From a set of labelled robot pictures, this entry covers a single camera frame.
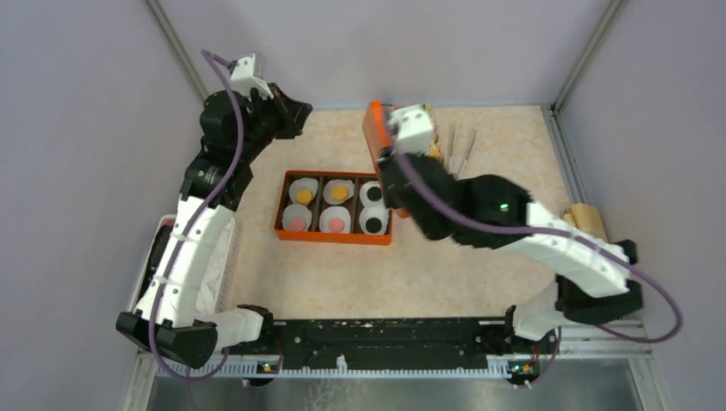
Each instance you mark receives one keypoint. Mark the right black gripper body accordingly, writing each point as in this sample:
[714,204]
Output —
[430,229]

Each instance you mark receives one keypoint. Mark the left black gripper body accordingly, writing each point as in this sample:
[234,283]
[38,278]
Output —
[263,117]

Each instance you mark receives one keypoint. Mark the metal tongs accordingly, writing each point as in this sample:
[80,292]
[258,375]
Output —
[460,146]

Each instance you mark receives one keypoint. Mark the orange cookie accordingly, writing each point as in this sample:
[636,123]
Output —
[339,193]
[304,196]

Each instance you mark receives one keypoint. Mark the orange box lid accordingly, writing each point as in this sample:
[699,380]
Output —
[373,127]

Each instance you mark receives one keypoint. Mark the orange cookie box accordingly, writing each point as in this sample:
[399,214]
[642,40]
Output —
[353,205]

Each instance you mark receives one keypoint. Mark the pink cookie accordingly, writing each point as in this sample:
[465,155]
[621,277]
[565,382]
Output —
[297,224]
[336,225]

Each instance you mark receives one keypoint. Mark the floral tray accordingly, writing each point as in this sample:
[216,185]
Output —
[435,151]

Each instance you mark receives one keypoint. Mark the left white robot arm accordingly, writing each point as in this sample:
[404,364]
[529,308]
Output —
[206,187]

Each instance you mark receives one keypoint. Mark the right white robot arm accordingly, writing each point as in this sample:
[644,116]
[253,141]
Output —
[591,287]

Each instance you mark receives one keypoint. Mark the tan paper roll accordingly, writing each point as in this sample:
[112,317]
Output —
[586,218]

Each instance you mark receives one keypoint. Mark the white perforated basket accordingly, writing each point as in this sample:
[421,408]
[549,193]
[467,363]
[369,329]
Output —
[195,271]

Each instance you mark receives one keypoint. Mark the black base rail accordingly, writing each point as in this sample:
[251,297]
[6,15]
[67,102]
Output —
[418,344]

